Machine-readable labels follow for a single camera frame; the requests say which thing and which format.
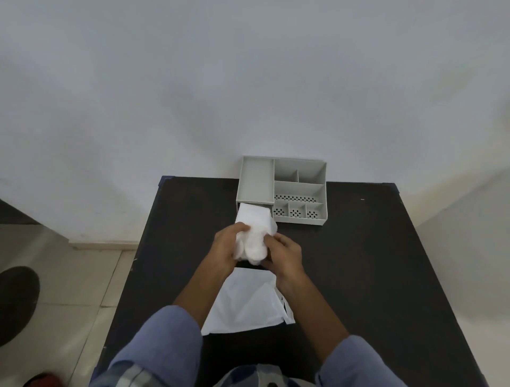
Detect person's left hand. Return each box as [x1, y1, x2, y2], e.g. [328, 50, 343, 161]
[208, 222, 252, 280]

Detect person's right hand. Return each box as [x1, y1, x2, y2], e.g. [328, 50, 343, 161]
[261, 232, 307, 290]

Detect white cloth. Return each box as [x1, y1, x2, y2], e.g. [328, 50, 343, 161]
[234, 203, 279, 267]

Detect person's left forearm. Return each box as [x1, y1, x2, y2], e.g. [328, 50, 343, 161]
[108, 261, 236, 377]

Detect person's right forearm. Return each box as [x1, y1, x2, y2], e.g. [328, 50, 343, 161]
[275, 275, 408, 387]

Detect grey plastic desk organizer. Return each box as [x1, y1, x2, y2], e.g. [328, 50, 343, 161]
[236, 155, 328, 229]

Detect white plastic bag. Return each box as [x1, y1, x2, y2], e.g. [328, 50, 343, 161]
[201, 267, 296, 336]

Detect plaid shirt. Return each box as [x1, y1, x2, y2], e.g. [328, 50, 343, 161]
[91, 362, 321, 387]

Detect black round floor object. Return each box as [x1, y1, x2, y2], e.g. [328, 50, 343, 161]
[0, 266, 41, 348]

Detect red floor object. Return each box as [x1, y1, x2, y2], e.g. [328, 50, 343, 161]
[23, 372, 61, 387]

